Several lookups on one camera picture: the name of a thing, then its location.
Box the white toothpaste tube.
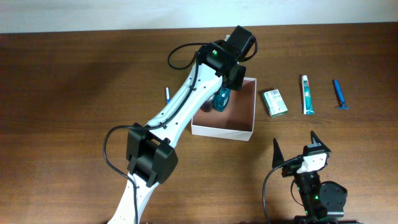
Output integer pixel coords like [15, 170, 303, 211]
[302, 75, 315, 114]

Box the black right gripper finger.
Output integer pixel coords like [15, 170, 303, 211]
[272, 138, 285, 168]
[310, 131, 331, 153]

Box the blue disposable razor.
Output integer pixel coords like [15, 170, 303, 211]
[333, 80, 350, 110]

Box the blue mouthwash bottle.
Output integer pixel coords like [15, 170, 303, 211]
[213, 87, 231, 112]

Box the clear purple soap pump bottle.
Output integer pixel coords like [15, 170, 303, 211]
[201, 95, 215, 113]

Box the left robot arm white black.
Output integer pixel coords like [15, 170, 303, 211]
[106, 26, 257, 223]

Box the green white soap box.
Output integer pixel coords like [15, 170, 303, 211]
[262, 89, 288, 118]

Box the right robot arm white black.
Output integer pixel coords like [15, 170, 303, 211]
[272, 131, 348, 223]

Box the blue white toothbrush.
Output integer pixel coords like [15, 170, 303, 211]
[165, 87, 170, 104]

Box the white cardboard box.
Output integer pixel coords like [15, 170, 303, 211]
[191, 78, 257, 141]

